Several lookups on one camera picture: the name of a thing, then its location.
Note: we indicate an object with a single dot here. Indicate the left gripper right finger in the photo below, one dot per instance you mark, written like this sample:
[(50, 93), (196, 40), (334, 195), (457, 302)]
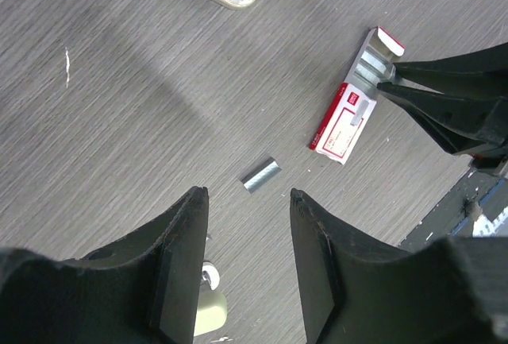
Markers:
[(356, 289)]

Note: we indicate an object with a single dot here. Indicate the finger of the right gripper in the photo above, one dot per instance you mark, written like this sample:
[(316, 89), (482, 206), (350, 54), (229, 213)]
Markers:
[(453, 122), (480, 72)]

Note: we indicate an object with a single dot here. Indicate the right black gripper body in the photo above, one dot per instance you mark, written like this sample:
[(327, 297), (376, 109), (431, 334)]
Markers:
[(491, 156)]

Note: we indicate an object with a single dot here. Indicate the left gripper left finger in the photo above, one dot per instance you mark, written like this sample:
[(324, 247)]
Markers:
[(142, 288)]

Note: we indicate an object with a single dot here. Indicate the small beige stapler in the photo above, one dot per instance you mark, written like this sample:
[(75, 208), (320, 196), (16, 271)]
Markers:
[(211, 311)]

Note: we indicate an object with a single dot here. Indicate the grey staple strip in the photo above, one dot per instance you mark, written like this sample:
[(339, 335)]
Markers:
[(260, 175), (358, 117)]

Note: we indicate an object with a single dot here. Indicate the red white staple box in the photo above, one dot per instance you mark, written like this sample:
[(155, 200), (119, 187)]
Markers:
[(374, 63)]

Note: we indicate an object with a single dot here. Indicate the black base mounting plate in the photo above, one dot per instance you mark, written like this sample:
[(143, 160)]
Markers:
[(476, 206)]

